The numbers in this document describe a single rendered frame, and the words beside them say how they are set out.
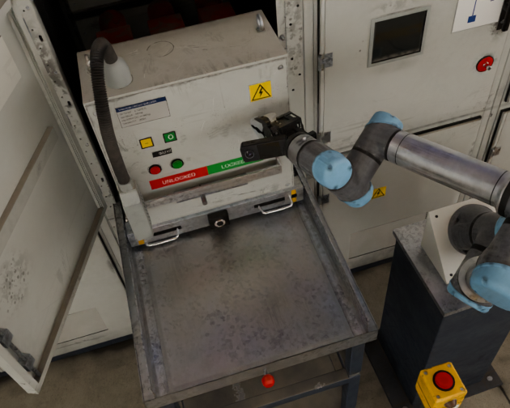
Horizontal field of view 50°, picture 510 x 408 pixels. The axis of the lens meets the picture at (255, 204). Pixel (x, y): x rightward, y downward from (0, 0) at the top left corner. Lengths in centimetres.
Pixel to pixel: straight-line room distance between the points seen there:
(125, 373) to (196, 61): 149
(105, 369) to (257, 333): 114
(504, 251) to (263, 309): 69
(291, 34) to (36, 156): 75
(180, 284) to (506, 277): 89
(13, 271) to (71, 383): 116
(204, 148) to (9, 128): 47
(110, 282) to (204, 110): 96
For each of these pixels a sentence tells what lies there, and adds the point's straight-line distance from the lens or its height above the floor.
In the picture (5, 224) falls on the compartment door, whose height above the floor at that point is 124.
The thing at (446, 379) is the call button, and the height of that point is 91.
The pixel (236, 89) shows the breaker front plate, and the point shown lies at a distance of 137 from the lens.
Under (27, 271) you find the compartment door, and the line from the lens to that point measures 150.
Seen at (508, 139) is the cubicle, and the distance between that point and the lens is 232.
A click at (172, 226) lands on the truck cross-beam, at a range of 164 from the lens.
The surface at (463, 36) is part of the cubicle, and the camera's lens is 184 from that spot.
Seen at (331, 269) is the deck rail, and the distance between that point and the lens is 158.
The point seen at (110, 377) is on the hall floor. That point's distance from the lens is 249.
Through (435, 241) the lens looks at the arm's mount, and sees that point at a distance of 167.
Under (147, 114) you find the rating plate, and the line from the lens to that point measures 136.
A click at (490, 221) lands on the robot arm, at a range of 156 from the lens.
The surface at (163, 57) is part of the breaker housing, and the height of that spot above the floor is 139.
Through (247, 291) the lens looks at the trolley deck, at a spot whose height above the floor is 85.
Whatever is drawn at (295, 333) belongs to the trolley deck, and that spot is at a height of 85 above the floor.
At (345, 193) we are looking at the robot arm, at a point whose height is 123.
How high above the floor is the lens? 217
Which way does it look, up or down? 49 degrees down
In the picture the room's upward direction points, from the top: 8 degrees counter-clockwise
